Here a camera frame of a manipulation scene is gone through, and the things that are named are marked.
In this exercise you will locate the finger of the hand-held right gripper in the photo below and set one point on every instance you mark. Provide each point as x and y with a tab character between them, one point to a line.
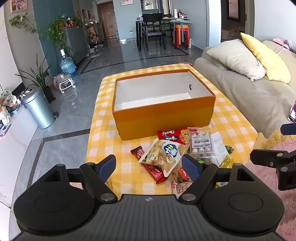
289	129
266	157

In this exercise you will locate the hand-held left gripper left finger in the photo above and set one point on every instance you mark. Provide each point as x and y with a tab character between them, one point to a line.
107	166

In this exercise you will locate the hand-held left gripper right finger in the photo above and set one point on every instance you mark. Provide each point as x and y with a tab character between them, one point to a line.
190	165

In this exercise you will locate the clear red-edged pastry packet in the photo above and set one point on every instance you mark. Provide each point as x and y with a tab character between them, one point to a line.
183	175

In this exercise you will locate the green labelled pastry packet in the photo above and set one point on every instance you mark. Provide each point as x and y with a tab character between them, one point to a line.
203	160

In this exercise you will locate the patterned brown snack packet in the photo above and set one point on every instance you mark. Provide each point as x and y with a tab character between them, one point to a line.
180	188

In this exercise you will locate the clear pack of white balls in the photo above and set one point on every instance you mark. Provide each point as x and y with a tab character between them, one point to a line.
200	141

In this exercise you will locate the white blue chip bag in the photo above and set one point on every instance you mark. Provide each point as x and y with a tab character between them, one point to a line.
161	155

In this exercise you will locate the dark red wafer bar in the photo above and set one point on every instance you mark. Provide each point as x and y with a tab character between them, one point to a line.
138	154

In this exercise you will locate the red snack bag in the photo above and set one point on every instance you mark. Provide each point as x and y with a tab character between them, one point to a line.
172	134

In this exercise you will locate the yellow snack packet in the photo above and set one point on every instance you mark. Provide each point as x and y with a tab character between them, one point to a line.
227	162

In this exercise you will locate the colourful candy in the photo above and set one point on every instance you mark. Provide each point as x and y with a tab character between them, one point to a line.
229	149

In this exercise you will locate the orange cardboard box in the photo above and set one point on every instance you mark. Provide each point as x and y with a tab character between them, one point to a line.
161	118

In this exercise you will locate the purple book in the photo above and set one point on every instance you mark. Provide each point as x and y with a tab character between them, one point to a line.
292	113

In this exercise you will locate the yellow plush blanket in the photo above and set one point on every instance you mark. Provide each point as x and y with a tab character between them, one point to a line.
275	141

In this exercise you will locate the pink fluffy clothing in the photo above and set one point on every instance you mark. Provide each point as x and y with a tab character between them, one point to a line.
286	208

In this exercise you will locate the beige sofa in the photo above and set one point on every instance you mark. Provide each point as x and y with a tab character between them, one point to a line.
242	97

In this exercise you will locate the yellow checked tablecloth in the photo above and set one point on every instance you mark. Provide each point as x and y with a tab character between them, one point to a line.
219	115

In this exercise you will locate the yellow pillow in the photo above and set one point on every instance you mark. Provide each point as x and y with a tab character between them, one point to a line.
268	58

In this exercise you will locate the white pillow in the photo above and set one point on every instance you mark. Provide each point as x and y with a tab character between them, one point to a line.
238	60

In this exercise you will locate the silver pedal trash bin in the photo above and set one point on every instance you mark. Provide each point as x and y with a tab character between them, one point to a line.
38	109

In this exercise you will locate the white rolling stool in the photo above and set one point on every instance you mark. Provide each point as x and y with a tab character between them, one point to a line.
66	81

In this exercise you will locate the white low console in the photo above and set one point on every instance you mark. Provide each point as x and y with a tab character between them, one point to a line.
13	148

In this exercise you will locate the blue water jug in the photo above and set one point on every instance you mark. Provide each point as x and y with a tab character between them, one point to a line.
68	64

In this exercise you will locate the potted grass plant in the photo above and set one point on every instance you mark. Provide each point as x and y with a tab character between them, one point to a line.
39	74

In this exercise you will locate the round printed fan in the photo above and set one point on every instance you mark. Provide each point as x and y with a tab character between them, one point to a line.
5	95

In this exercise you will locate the grey cabinet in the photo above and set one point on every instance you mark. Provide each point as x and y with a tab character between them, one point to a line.
77	41

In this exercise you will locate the stack of red orange stools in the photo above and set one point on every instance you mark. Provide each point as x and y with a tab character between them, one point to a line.
180	34

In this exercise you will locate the trailing green cabinet plant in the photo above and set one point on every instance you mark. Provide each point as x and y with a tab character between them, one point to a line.
57	32

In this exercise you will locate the brown wooden door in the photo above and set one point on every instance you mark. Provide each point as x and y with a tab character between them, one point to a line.
107	20

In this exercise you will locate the dining table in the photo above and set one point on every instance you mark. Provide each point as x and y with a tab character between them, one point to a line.
138	22

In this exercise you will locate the black dining chair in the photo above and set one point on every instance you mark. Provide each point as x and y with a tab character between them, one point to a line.
152	18

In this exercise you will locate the group of bottles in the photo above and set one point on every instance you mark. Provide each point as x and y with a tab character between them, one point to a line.
179	14

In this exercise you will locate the hanging vine plant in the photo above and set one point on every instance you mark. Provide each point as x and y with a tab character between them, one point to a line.
20	22

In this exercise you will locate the flower wall painting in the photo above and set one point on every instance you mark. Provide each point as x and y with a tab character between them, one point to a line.
127	1

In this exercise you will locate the framed wall picture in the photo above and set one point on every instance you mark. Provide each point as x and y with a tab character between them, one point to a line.
17	5

